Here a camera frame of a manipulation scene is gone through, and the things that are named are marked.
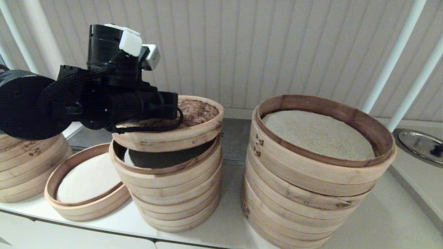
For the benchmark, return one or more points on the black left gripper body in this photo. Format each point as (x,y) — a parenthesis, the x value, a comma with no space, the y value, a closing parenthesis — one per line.
(162,105)

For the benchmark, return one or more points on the small woven bamboo steamer lid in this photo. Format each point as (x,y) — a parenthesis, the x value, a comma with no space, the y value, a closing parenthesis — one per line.
(197,131)

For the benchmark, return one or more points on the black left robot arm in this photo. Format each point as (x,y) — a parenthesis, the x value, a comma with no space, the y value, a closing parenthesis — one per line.
(27,103)

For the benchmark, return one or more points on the white round steamer liner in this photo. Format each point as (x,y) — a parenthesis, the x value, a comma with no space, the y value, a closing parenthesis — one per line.
(166,159)

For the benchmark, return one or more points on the medium bamboo steamer basket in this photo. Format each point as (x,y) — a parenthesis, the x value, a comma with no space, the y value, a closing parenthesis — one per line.
(169,193)
(173,215)
(174,223)
(88,209)
(176,229)
(88,217)
(169,180)
(171,204)

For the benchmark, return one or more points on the beige mesh steamer liner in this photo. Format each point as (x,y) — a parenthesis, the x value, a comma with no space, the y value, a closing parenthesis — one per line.
(316,135)

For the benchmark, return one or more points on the round stainless steel lid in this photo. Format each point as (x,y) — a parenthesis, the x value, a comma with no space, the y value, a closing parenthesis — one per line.
(413,141)

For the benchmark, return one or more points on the white plastic joint cover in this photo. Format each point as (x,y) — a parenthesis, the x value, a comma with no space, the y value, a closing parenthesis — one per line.
(130,43)

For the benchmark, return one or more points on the thin white metal pole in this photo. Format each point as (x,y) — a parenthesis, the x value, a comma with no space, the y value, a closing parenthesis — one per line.
(394,55)
(417,90)
(21,34)

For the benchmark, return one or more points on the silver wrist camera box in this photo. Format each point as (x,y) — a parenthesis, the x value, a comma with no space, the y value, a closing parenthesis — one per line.
(152,57)

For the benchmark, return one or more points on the wide white post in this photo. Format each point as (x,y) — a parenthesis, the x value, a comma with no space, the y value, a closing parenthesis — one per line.
(52,45)

